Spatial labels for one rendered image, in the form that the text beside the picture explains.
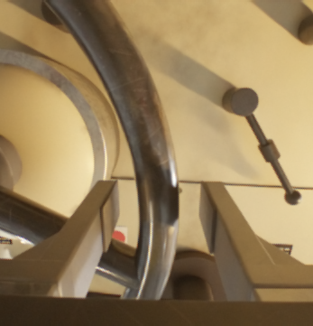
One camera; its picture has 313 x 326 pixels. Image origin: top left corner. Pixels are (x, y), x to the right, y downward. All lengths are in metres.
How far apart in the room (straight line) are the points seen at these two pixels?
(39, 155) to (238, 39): 0.29
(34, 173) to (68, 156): 0.04
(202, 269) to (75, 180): 0.27
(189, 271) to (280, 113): 0.29
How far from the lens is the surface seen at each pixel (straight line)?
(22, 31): 0.41
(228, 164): 0.38
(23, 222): 0.18
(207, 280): 0.46
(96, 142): 0.27
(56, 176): 0.27
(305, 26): 0.39
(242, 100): 0.32
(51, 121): 0.26
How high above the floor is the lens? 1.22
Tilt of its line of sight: 17 degrees up
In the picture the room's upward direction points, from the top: 177 degrees counter-clockwise
